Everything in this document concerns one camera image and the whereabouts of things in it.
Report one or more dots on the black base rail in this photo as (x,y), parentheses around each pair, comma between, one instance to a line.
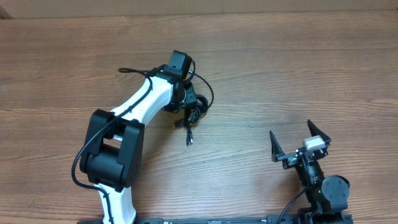
(270,219)

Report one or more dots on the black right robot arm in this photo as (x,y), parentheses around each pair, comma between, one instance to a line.
(322,200)

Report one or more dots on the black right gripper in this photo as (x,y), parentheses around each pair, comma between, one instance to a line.
(290,158)

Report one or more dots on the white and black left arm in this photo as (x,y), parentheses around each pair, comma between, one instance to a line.
(111,156)

